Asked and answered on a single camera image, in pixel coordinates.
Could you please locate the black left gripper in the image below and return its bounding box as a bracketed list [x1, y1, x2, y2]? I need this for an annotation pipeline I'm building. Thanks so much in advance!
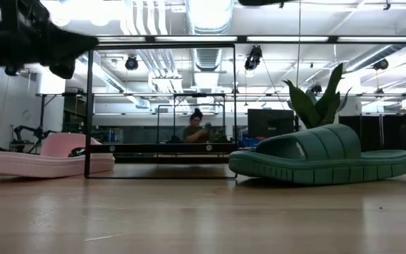
[0, 0, 99, 80]

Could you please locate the pink rubber slide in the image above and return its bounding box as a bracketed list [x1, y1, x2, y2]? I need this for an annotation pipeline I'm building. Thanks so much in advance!
[0, 132, 116, 179]

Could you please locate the green rubber slide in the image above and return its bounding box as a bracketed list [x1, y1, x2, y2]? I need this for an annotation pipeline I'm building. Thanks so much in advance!
[228, 123, 406, 186]

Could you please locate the black overhead light beam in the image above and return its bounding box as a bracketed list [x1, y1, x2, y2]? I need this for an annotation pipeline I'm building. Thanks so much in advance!
[95, 34, 406, 45]

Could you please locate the black computer monitor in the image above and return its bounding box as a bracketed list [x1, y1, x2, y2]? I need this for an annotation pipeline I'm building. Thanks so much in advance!
[247, 108, 295, 139]

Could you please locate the snake plant in white pot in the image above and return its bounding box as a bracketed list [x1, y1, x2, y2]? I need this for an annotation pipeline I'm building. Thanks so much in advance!
[282, 62, 352, 130]

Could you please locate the black partition panel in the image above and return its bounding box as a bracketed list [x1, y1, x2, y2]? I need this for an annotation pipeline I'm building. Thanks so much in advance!
[338, 114, 406, 151]

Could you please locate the black hanging camera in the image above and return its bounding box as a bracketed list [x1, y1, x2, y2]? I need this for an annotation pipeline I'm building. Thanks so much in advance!
[372, 58, 390, 71]
[243, 44, 264, 71]
[125, 55, 140, 71]

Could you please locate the black metal frame shelf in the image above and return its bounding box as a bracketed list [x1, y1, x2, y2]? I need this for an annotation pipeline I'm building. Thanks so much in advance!
[84, 42, 238, 180]

